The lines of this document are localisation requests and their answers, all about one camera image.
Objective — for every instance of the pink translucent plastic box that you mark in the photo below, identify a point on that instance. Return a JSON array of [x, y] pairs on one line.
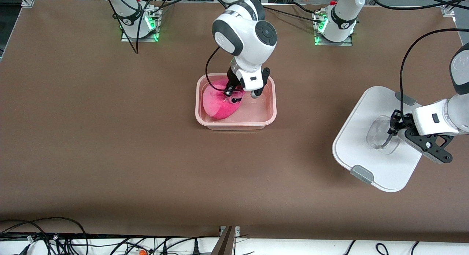
[[256, 112]]

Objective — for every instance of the pink plush toy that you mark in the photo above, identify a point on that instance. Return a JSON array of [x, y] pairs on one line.
[[216, 104]]

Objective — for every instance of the aluminium profile post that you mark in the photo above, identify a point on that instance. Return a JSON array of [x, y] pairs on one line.
[[225, 244]]

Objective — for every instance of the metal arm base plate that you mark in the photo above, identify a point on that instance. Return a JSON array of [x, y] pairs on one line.
[[322, 43], [128, 39]]

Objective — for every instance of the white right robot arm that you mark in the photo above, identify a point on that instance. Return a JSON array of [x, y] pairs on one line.
[[245, 31]]

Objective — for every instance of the white box lid grey clips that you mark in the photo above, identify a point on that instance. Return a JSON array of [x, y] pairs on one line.
[[361, 156]]

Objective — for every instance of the black power plug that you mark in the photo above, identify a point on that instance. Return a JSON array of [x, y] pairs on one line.
[[195, 247]]

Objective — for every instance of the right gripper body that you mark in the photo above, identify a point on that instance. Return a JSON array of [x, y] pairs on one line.
[[232, 78]]

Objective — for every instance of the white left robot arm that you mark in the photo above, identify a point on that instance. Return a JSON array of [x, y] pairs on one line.
[[344, 13]]

